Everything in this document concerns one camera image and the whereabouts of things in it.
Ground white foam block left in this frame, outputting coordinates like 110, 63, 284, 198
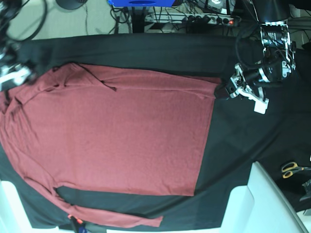
0, 179, 60, 233

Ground black table stand column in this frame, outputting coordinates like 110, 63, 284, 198
129, 7, 149, 33

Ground orange blue clamp bottom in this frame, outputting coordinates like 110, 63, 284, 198
70, 217, 88, 233

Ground yellow-handled scissors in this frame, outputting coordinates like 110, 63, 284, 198
281, 161, 311, 179

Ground blue plastic box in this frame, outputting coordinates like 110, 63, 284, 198
107, 0, 175, 7

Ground white foam block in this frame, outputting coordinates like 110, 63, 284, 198
0, 179, 60, 233
219, 162, 308, 233

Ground red long-sleeve T-shirt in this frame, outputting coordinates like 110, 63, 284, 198
0, 63, 220, 228

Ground white foam block right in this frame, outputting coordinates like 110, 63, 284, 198
219, 162, 308, 233

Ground white power strip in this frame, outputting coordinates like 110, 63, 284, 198
187, 13, 241, 27

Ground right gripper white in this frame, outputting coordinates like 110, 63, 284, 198
0, 60, 38, 91

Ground black table cloth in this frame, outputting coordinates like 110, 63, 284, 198
0, 33, 311, 232

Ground black crumpled bag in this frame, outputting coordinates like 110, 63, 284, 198
299, 180, 311, 201

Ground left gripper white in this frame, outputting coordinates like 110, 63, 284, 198
214, 63, 269, 114

